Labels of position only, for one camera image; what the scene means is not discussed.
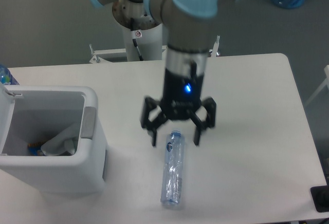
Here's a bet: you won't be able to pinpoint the trash inside the can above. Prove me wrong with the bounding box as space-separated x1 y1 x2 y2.
27 142 45 156

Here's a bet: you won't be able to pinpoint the white plastic wrapper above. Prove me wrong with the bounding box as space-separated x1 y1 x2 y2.
41 123 80 156

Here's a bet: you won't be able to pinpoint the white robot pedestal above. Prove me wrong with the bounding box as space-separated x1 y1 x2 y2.
88 0 222 64

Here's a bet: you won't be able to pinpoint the black cable on pedestal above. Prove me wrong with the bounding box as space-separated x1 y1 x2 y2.
130 17 144 62

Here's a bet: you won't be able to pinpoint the black device at table corner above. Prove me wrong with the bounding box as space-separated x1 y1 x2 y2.
310 185 328 213

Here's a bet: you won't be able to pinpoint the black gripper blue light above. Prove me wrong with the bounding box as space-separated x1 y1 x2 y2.
140 69 216 146

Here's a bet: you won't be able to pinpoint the clear crushed plastic bottle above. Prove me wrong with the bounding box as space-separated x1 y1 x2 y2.
160 130 185 209

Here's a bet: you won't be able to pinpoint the white frame at right edge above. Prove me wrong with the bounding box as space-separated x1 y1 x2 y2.
304 65 328 107

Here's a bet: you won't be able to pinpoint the blue bottle at left edge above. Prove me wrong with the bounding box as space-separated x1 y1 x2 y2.
0 64 19 85

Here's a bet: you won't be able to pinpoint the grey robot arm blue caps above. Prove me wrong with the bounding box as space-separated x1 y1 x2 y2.
90 0 237 145

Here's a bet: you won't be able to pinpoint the white trash can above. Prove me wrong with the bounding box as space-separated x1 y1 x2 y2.
1 85 108 194

